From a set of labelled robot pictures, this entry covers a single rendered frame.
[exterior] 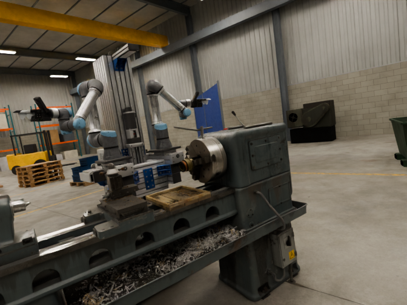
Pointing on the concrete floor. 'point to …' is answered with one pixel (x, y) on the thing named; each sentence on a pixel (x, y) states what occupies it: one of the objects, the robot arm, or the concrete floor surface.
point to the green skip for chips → (400, 131)
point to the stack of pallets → (39, 173)
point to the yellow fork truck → (31, 153)
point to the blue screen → (210, 111)
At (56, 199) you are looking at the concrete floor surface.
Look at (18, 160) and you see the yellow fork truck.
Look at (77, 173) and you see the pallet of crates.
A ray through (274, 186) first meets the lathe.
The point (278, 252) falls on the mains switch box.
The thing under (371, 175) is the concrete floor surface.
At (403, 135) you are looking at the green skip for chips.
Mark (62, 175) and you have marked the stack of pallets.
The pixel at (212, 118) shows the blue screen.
